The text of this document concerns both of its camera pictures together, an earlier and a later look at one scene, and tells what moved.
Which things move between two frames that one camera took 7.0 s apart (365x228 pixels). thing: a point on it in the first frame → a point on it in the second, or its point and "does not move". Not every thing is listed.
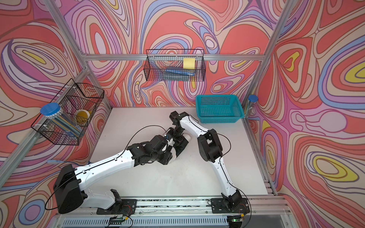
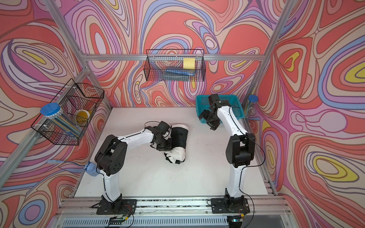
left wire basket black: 78,102 does not move
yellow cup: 81,117 does not move
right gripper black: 178,140 → 215,124
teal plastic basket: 219,108 does not move
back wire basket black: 175,65 does not move
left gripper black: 167,157 → 168,147
